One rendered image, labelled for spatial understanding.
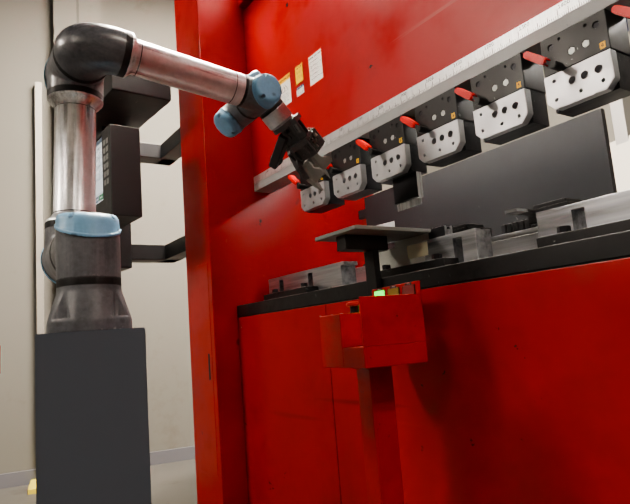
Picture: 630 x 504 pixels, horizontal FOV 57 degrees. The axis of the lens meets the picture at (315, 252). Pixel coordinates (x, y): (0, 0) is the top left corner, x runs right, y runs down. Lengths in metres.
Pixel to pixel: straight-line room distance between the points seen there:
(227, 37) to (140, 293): 2.01
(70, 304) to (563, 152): 1.51
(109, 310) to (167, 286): 2.95
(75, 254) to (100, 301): 0.10
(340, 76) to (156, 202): 2.41
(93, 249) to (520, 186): 1.43
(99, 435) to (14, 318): 2.95
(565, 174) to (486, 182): 0.31
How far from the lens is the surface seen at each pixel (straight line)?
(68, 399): 1.09
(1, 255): 4.06
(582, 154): 1.97
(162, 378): 4.03
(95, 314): 1.11
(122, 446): 1.10
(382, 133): 1.77
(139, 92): 2.52
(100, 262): 1.13
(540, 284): 1.23
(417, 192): 1.67
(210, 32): 2.60
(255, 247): 2.36
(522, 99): 1.44
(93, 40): 1.31
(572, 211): 1.35
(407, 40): 1.76
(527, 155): 2.08
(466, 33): 1.61
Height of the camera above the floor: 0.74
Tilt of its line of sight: 8 degrees up
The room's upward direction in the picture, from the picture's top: 4 degrees counter-clockwise
